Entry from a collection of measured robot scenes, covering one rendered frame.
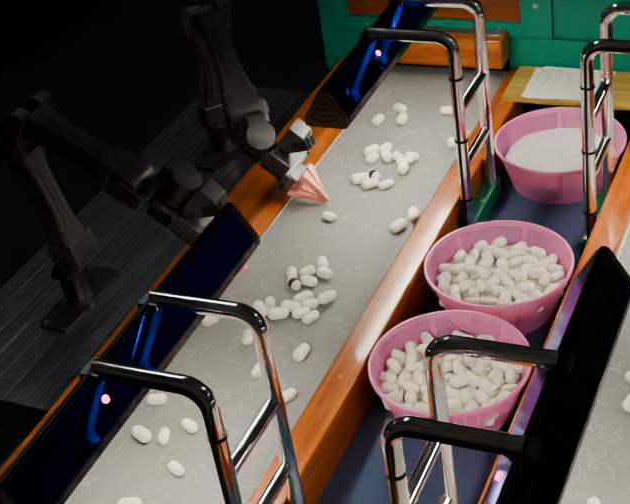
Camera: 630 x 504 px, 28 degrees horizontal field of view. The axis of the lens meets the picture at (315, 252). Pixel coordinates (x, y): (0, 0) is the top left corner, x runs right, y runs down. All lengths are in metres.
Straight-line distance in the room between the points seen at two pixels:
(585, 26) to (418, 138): 0.44
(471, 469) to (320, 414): 0.25
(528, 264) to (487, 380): 0.32
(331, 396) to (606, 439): 0.43
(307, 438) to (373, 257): 0.52
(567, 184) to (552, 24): 0.46
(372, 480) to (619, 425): 0.39
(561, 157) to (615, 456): 0.88
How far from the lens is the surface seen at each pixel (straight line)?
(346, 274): 2.33
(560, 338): 1.56
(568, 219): 2.54
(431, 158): 2.64
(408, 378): 2.08
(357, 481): 2.01
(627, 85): 2.79
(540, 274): 2.28
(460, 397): 2.04
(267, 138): 2.43
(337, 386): 2.04
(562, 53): 2.87
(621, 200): 2.42
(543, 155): 2.65
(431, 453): 1.61
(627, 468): 1.91
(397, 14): 2.43
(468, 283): 2.26
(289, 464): 1.80
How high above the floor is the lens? 2.08
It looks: 34 degrees down
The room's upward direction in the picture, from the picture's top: 10 degrees counter-clockwise
